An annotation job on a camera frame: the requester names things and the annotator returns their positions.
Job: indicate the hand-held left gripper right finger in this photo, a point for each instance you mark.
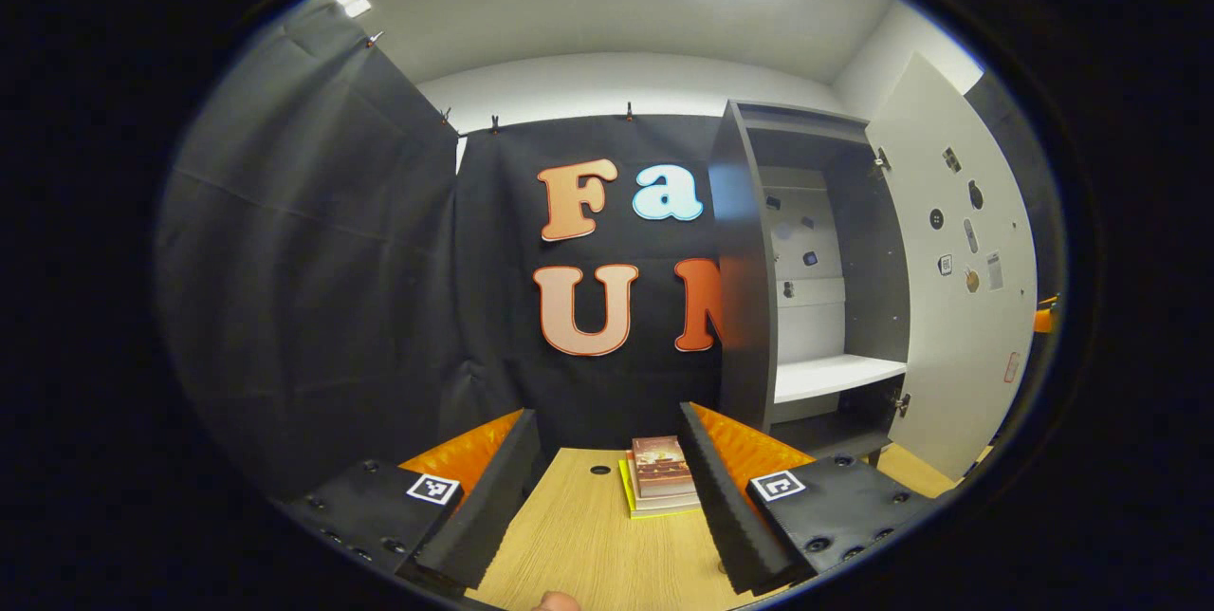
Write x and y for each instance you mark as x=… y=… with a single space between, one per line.
x=721 y=516

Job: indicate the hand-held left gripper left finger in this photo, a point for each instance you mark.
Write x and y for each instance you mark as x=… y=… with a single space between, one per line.
x=493 y=507

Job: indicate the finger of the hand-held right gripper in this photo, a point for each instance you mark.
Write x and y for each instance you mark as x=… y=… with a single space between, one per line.
x=1045 y=317

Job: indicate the beige cabinet door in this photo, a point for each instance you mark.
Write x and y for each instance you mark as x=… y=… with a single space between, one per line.
x=948 y=374

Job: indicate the metal door hinge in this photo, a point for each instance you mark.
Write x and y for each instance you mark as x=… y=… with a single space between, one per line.
x=900 y=402
x=882 y=161

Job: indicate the white cabinet shelf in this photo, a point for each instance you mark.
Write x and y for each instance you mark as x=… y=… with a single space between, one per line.
x=835 y=376

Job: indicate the grey cabinet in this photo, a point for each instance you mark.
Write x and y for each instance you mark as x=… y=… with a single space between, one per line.
x=744 y=307

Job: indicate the black backdrop cloth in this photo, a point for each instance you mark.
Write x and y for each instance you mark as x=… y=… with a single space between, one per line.
x=332 y=307

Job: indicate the small ceiling light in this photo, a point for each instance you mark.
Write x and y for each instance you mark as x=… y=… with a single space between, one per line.
x=353 y=0

